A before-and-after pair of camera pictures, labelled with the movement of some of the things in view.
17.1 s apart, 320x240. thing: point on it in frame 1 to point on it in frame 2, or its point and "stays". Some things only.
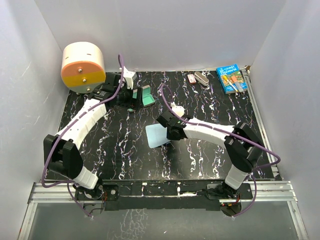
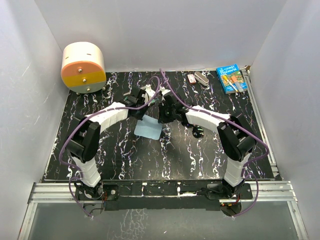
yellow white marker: [225, 77] stays
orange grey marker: [234, 79] stays
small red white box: [191, 79] stays
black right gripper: [170, 136] to [162, 118]
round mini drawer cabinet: [83, 69] stays
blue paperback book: [229, 71] stays
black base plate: [165, 195] stays
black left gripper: [137, 102] to [140, 116]
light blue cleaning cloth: [157, 135] to [149, 127]
